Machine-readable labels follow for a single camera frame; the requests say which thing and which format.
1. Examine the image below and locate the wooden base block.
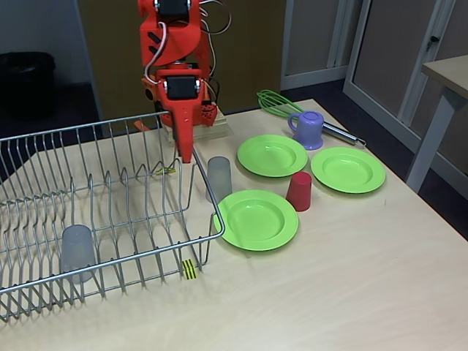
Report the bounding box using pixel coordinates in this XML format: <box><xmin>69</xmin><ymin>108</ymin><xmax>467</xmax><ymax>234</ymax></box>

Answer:
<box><xmin>162</xmin><ymin>109</ymin><xmax>230</xmax><ymax>147</ymax></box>

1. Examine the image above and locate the metal wire dish rack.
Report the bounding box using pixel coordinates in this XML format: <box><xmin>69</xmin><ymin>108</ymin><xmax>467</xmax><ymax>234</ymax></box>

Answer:
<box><xmin>0</xmin><ymin>110</ymin><xmax>226</xmax><ymax>323</ymax></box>

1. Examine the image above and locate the brown pin board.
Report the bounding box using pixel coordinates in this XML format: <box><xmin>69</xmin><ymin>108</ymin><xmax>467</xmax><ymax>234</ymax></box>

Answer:
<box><xmin>78</xmin><ymin>0</ymin><xmax>286</xmax><ymax>121</ymax></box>

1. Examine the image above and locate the green plastic plate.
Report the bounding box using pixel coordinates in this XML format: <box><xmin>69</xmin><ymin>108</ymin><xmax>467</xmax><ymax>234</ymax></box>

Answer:
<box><xmin>236</xmin><ymin>134</ymin><xmax>309</xmax><ymax>178</ymax></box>
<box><xmin>310</xmin><ymin>146</ymin><xmax>387</xmax><ymax>195</ymax></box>
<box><xmin>214</xmin><ymin>189</ymin><xmax>300</xmax><ymax>252</ymax></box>

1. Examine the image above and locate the green whisk metal handle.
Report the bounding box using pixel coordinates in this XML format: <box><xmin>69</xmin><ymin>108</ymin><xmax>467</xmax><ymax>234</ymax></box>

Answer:
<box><xmin>256</xmin><ymin>89</ymin><xmax>367</xmax><ymax>148</ymax></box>

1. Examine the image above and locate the red plastic cup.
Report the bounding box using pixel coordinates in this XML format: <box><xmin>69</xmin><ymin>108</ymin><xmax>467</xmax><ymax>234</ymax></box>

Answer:
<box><xmin>285</xmin><ymin>171</ymin><xmax>313</xmax><ymax>213</ymax></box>

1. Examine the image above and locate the purple plastic mug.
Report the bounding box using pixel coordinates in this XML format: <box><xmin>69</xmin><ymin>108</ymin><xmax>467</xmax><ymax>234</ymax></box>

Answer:
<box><xmin>287</xmin><ymin>111</ymin><xmax>325</xmax><ymax>151</ymax></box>

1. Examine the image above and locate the yellow black striped tape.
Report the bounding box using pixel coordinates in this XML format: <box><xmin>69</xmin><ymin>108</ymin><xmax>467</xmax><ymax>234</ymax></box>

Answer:
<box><xmin>181</xmin><ymin>259</ymin><xmax>199</xmax><ymax>282</ymax></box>

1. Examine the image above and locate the beige side table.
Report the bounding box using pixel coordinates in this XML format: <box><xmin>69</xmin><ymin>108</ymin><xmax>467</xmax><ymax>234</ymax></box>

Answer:
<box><xmin>405</xmin><ymin>54</ymin><xmax>468</xmax><ymax>193</ymax></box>

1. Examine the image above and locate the grey translucent plastic cup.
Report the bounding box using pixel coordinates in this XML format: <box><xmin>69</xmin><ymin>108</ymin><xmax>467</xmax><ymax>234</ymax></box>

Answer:
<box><xmin>60</xmin><ymin>224</ymin><xmax>97</xmax><ymax>284</ymax></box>
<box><xmin>205</xmin><ymin>156</ymin><xmax>233</xmax><ymax>204</ymax></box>

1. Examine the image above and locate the orange table clamp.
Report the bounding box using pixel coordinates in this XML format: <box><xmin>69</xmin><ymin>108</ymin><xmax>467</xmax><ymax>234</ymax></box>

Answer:
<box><xmin>133</xmin><ymin>75</ymin><xmax>184</xmax><ymax>132</ymax></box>

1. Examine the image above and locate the white gripper servo cable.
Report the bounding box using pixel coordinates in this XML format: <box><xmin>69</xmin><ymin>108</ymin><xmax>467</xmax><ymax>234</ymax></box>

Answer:
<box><xmin>144</xmin><ymin>21</ymin><xmax>169</xmax><ymax>87</ymax></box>

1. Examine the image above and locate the grey framed cabinet door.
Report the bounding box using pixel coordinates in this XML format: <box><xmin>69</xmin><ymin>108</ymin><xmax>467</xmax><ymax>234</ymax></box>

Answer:
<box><xmin>342</xmin><ymin>0</ymin><xmax>468</xmax><ymax>173</ymax></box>
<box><xmin>280</xmin><ymin>0</ymin><xmax>352</xmax><ymax>91</ymax></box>

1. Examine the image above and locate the black waste bin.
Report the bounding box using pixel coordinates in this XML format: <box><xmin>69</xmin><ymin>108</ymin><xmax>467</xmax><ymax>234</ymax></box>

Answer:
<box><xmin>0</xmin><ymin>51</ymin><xmax>56</xmax><ymax>120</ymax></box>

